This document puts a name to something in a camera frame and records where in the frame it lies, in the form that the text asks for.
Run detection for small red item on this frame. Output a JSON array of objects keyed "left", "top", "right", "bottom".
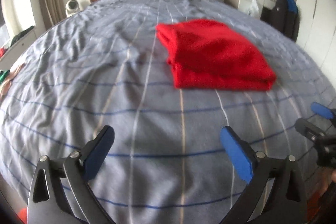
[{"left": 0, "top": 48, "right": 6, "bottom": 57}]

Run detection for dark clothes on cabinet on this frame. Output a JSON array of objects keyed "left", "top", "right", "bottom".
[{"left": 10, "top": 26, "right": 35, "bottom": 47}]

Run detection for grey checked bed cover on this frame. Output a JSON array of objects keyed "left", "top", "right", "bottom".
[{"left": 1, "top": 0, "right": 335, "bottom": 223}]

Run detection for red knit sweater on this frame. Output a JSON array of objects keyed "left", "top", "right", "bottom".
[{"left": 155, "top": 19, "right": 277, "bottom": 91}]

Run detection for white plastic bag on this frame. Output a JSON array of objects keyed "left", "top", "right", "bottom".
[{"left": 247, "top": 0, "right": 260, "bottom": 19}]

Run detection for white window cabinet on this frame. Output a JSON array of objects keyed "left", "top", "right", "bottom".
[{"left": 0, "top": 29, "right": 37, "bottom": 71}]

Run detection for white round fan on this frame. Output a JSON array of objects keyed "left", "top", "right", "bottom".
[{"left": 66, "top": 0, "right": 80, "bottom": 18}]

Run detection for black and blue jacket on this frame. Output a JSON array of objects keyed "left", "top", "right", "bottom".
[{"left": 260, "top": 0, "right": 299, "bottom": 42}]

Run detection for orange trousers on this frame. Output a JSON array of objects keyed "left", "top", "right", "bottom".
[{"left": 17, "top": 192, "right": 321, "bottom": 224}]

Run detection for green garment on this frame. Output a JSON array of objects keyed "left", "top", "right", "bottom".
[{"left": 0, "top": 70, "right": 10, "bottom": 84}]

